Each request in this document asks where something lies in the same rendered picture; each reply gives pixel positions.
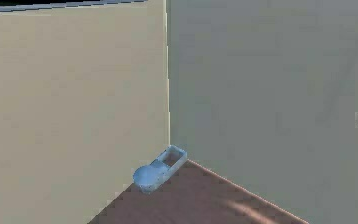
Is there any pale blue scoop-shaped object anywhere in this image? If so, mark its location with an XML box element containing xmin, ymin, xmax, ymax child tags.
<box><xmin>132</xmin><ymin>144</ymin><xmax>189</xmax><ymax>195</ymax></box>

